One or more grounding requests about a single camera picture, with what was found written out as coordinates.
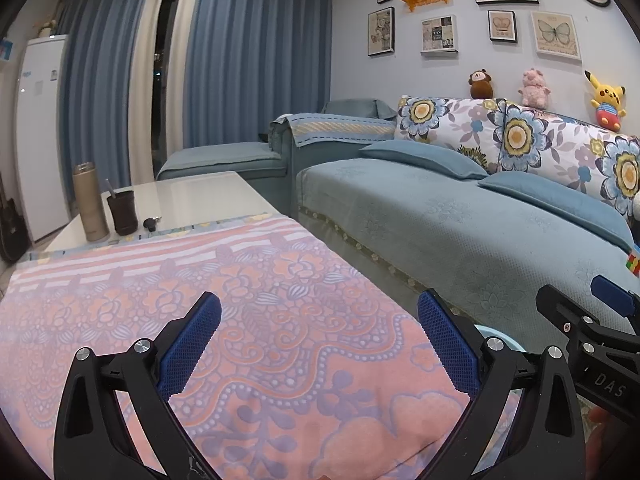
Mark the white collage canvas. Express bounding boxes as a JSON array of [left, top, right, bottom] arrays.
[[420, 15, 458, 54]]

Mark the white coffee table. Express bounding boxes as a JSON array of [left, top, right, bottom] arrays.
[[42, 171, 281, 253]]

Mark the narrow blue curtain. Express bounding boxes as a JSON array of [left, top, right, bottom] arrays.
[[57, 0, 153, 201]]

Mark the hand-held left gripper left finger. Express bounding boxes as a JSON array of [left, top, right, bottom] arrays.
[[52, 291, 222, 480]]

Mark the white refrigerator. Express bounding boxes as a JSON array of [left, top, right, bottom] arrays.
[[15, 34, 71, 246]]

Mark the blue fabric sofa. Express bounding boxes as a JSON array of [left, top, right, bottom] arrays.
[[156, 95, 640, 356]]

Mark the gold thermos bottle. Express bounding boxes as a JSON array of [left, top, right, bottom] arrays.
[[72, 161, 110, 242]]

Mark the black guitar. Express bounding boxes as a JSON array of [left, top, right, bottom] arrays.
[[0, 172, 31, 263]]

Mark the blue striped armrest cover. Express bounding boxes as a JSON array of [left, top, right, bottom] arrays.
[[277, 112, 398, 148]]

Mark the pink floral blanket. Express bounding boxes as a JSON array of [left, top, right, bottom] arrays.
[[0, 215, 521, 480]]

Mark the tall black picture frame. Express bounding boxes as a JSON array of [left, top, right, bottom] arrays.
[[367, 7, 396, 57]]

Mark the brown monkey plush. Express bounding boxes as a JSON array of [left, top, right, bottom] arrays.
[[468, 69, 495, 100]]

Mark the dark window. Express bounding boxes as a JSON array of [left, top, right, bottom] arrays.
[[152, 0, 181, 161]]

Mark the wide blue curtain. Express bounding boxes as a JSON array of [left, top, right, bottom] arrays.
[[182, 0, 335, 148]]

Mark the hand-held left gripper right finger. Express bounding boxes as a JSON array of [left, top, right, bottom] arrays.
[[417, 289, 586, 480]]

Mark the blue pillow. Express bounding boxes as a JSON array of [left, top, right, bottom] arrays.
[[477, 172, 636, 253], [359, 140, 488, 181]]

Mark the dark brown cup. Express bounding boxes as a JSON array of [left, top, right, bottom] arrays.
[[105, 179, 139, 236]]

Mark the pink pig plush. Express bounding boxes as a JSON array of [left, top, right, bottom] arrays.
[[517, 67, 552, 109]]

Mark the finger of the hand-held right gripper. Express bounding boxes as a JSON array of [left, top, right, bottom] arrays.
[[590, 275, 640, 333], [536, 285, 601, 348]]

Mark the crown picture frame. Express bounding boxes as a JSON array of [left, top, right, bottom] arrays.
[[487, 10, 517, 43]]

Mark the floral back cushion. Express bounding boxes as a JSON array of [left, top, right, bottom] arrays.
[[492, 102, 608, 196], [590, 130, 640, 218], [395, 95, 508, 173]]

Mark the person's right hand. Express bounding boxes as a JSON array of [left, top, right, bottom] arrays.
[[586, 405, 622, 480]]

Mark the yellow plush toy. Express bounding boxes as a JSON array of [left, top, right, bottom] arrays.
[[584, 70, 628, 133]]

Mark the white sheer curtain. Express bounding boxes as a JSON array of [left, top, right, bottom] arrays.
[[164, 0, 206, 166], [129, 0, 168, 187]]

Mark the butterfly picture frame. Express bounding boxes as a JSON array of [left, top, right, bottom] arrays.
[[531, 11, 582, 62]]

